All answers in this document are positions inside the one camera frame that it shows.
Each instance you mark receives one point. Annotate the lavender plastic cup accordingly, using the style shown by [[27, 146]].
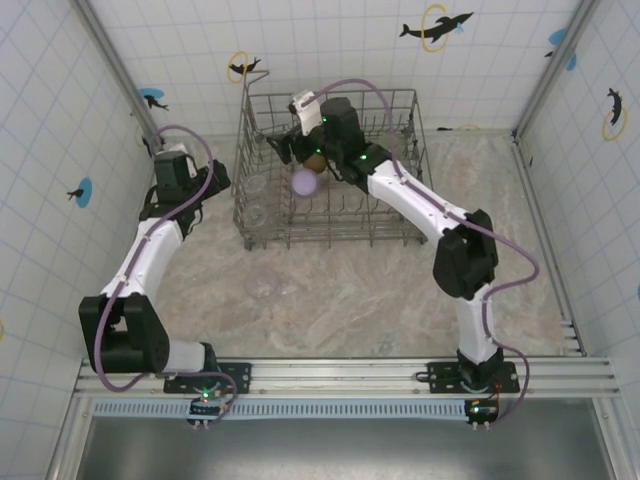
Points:
[[305, 184]]

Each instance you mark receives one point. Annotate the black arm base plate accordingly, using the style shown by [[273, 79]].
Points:
[[240, 377], [440, 375]]

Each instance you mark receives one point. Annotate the aluminium corner post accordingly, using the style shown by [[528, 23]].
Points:
[[552, 70], [120, 70]]

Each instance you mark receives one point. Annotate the aluminium frame leg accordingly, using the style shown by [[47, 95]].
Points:
[[612, 450], [67, 450]]

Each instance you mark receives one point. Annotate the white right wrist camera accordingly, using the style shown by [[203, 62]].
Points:
[[307, 112]]

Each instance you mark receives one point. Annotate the aluminium side rail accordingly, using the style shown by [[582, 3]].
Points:
[[550, 250]]

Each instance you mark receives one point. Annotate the black controller board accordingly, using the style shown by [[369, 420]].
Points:
[[205, 407], [480, 411]]

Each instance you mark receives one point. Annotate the amber textured plastic cup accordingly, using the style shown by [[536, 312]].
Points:
[[315, 164]]

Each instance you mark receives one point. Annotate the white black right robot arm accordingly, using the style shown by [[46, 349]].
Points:
[[415, 195]]

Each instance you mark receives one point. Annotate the black shark blue circle sticker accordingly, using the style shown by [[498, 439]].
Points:
[[148, 95]]

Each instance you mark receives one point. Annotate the blue circle black ray sticker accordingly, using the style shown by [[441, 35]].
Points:
[[557, 36]]

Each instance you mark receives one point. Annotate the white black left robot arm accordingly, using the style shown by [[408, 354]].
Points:
[[145, 255]]

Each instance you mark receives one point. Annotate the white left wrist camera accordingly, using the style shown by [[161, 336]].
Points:
[[182, 150]]

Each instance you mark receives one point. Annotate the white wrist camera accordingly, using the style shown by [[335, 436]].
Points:
[[307, 112], [182, 150]]

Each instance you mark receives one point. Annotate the long aluminium base rail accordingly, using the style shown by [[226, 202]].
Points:
[[325, 375]]

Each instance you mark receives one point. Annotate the small fish blue oval sticker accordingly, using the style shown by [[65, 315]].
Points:
[[86, 192]]

